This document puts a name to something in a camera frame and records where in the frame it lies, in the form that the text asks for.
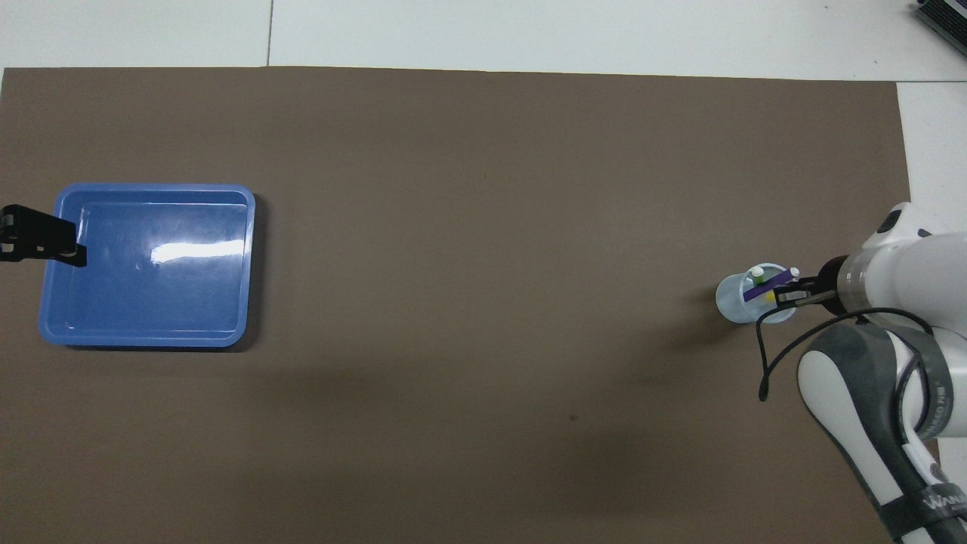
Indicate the grey ribbed device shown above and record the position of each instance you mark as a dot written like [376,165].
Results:
[944,19]

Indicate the purple marker pen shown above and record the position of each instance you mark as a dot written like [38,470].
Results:
[763,288]

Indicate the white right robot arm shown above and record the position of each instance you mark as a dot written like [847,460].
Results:
[922,272]

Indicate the green marker pen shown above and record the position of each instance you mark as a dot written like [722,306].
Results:
[757,273]

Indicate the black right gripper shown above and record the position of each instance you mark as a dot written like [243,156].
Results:
[831,285]

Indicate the clear plastic cup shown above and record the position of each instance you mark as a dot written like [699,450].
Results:
[729,302]

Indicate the brown table mat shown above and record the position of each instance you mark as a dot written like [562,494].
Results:
[483,227]

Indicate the blue plastic tray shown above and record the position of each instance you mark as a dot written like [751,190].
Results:
[151,302]

